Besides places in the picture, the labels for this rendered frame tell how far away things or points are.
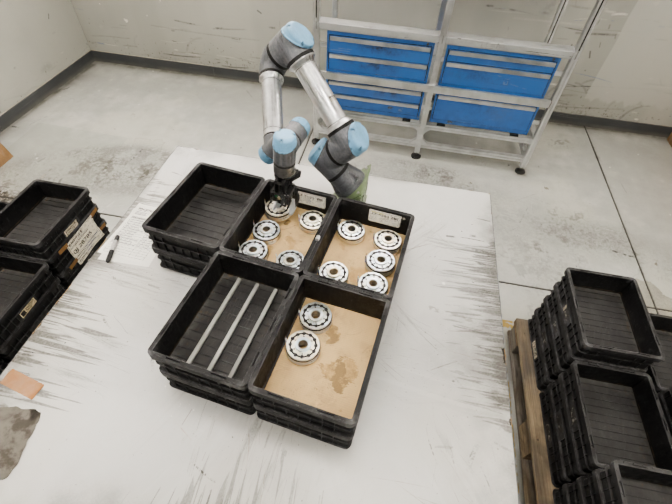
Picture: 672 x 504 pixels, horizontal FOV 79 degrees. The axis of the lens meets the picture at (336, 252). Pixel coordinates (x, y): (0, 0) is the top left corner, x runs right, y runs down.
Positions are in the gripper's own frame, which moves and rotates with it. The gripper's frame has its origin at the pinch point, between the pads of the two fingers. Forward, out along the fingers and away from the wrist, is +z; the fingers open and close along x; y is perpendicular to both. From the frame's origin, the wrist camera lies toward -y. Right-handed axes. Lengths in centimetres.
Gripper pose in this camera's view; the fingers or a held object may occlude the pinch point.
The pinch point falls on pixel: (286, 209)
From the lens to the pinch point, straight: 159.4
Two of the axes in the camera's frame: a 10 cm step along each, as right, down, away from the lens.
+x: 9.5, 2.9, -1.2
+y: -3.0, 7.1, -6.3
